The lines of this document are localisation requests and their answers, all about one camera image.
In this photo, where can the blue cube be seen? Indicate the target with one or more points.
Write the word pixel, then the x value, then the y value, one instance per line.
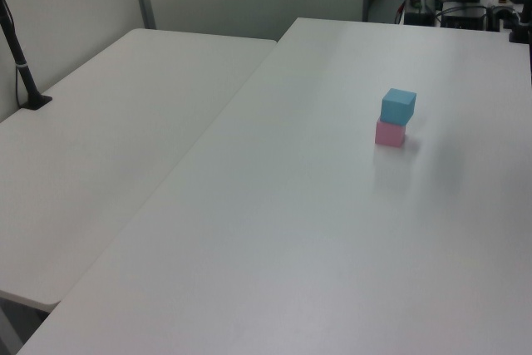
pixel 397 107

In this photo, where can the pink cube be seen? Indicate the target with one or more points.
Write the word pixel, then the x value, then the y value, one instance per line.
pixel 388 134

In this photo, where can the black block behind table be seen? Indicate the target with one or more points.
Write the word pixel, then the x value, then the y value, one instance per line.
pixel 417 18

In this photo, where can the black electronics box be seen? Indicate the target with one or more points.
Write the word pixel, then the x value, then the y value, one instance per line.
pixel 461 20

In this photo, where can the black table clamp stand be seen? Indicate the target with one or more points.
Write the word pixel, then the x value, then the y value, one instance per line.
pixel 519 33

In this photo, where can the white side table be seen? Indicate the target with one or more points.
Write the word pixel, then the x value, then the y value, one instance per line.
pixel 104 143

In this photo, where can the black camera stand pole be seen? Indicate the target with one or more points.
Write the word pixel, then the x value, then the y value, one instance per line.
pixel 25 76

